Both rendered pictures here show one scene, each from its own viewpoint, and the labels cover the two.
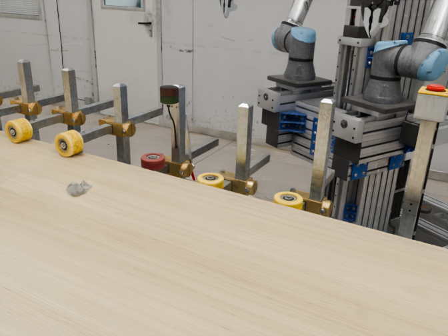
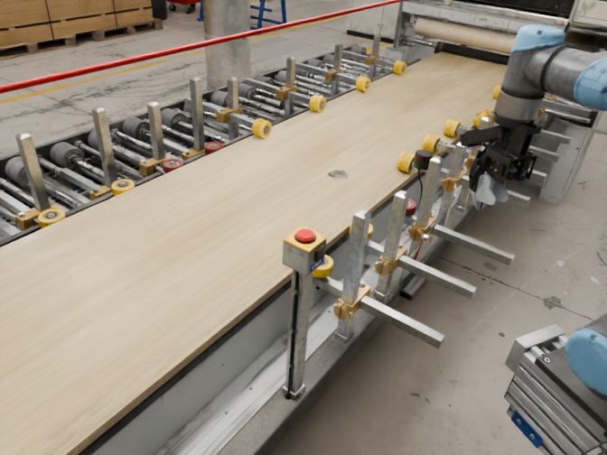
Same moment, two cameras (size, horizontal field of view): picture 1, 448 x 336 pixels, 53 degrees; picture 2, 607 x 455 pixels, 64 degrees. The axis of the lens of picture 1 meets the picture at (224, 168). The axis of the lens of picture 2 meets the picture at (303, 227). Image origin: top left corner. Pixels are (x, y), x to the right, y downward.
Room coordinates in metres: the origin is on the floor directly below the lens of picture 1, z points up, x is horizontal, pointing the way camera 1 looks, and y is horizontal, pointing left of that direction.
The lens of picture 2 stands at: (1.15, -1.36, 1.82)
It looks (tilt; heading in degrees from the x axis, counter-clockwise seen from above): 34 degrees down; 95
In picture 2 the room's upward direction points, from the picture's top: 4 degrees clockwise
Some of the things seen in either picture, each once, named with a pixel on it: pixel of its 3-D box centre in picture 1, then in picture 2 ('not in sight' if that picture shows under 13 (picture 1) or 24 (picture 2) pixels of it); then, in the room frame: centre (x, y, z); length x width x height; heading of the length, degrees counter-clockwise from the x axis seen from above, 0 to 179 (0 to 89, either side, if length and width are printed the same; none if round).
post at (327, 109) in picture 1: (319, 179); (351, 282); (1.21, -0.28, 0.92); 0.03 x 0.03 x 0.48; 61
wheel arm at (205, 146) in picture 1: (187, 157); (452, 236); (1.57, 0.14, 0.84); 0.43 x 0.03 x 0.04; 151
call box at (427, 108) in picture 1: (432, 105); (303, 251); (1.08, -0.51, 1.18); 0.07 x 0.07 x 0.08; 61
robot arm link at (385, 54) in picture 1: (390, 57); not in sight; (1.76, -0.62, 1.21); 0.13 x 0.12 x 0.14; 40
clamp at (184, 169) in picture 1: (173, 167); (422, 227); (1.46, 0.18, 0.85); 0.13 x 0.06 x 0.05; 61
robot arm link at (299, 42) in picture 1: (301, 42); not in sight; (2.18, -0.35, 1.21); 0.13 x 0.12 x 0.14; 26
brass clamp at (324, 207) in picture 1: (308, 203); (351, 301); (1.22, -0.26, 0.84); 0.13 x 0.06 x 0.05; 61
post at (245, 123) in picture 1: (242, 175); (389, 255); (1.33, -0.06, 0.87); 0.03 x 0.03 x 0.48; 61
